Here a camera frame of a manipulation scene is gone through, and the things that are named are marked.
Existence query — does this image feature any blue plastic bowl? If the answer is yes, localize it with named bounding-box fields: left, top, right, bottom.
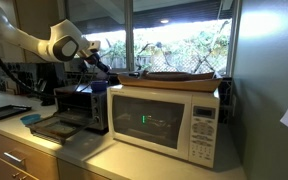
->
left=89, top=80, right=109, bottom=93

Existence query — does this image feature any small teal bowl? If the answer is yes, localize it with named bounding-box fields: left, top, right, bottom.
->
left=19, top=113, right=42, bottom=126

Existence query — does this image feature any wooden base cabinet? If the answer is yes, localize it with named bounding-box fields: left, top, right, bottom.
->
left=0, top=128, right=112, bottom=180

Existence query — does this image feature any window frame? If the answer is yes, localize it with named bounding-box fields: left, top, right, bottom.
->
left=57, top=0, right=243, bottom=78

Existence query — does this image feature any light wooden tray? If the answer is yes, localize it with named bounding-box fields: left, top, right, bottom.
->
left=117, top=70, right=224, bottom=93

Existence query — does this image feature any wooden wall cabinet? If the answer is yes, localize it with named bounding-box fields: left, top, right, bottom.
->
left=0, top=0, right=67, bottom=64

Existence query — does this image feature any wooden cutting board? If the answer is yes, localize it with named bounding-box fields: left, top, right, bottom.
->
left=3, top=73, right=22, bottom=96

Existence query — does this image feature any silver toaster oven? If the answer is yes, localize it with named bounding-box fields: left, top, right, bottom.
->
left=26, top=83, right=109, bottom=146

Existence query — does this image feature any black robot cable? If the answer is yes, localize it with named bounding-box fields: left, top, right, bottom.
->
left=0, top=34, right=97, bottom=100

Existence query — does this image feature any black coffee maker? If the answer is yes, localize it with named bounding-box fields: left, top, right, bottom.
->
left=36, top=63, right=67, bottom=107

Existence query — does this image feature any black baking tray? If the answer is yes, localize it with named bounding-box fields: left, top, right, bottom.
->
left=0, top=104, right=32, bottom=121

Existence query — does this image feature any white microwave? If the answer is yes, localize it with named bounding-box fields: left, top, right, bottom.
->
left=106, top=84, right=221, bottom=169

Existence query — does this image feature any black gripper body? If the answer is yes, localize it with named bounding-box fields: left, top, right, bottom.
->
left=78, top=52, right=102, bottom=73

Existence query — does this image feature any metal drawer handle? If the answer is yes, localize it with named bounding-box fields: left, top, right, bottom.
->
left=3, top=151, right=27, bottom=164

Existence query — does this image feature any dark wooden dish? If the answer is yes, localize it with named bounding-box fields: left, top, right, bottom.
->
left=140, top=70, right=216, bottom=82

